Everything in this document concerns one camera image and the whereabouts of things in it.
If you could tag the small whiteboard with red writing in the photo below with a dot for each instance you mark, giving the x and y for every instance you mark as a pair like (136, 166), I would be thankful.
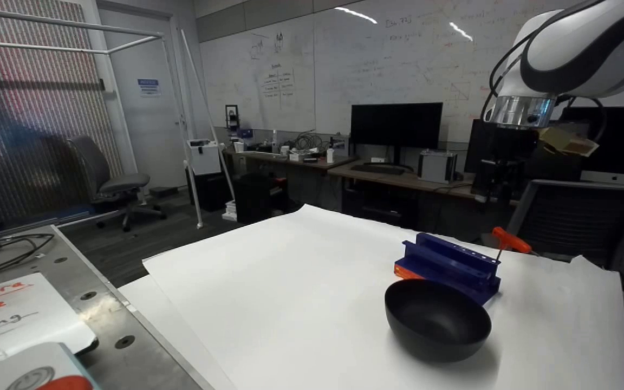
(14, 319)

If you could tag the black cabinet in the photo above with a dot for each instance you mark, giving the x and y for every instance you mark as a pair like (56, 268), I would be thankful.
(210, 190)

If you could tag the white box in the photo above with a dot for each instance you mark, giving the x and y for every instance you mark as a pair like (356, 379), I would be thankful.
(203, 158)

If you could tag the white pipe frame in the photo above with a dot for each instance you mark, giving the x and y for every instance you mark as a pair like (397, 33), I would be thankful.
(187, 130)

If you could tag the blue tool holder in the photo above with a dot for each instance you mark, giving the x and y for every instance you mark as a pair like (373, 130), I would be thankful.
(453, 265)

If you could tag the black keyboard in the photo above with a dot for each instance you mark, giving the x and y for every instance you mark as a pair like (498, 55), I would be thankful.
(378, 169)

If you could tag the silver computer box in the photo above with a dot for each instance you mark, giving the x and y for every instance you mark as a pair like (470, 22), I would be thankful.
(437, 167)

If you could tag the door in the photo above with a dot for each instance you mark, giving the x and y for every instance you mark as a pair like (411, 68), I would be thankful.
(144, 119)

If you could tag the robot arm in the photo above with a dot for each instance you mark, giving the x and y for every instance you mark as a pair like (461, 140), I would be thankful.
(572, 49)

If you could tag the grey office chair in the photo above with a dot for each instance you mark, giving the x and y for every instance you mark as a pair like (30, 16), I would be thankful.
(111, 184)

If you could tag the white board with red patch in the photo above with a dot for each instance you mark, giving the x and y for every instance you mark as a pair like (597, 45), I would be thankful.
(25, 371)

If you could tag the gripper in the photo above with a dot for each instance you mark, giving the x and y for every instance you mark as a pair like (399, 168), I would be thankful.
(499, 149)

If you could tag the black mesh office chair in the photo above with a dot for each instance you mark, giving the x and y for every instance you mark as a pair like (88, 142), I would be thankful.
(577, 222)

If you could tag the wooden desk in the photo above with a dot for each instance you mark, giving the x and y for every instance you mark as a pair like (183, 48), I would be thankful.
(398, 181)
(290, 162)

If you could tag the black bowl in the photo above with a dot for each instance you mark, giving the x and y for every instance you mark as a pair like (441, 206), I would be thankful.
(436, 322)

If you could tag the door sign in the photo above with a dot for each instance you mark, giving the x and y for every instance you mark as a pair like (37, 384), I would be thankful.
(149, 88)

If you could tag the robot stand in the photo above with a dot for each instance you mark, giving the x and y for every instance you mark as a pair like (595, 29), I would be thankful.
(101, 314)

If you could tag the wall whiteboard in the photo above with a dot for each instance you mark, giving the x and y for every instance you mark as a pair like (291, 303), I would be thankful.
(377, 59)

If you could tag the patterned screen panel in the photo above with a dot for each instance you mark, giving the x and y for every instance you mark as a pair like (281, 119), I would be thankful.
(30, 119)

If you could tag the orange tool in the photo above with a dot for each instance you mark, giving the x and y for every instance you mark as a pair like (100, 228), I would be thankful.
(407, 272)

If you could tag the white paper sheet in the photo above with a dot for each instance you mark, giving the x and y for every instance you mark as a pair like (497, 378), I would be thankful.
(301, 303)

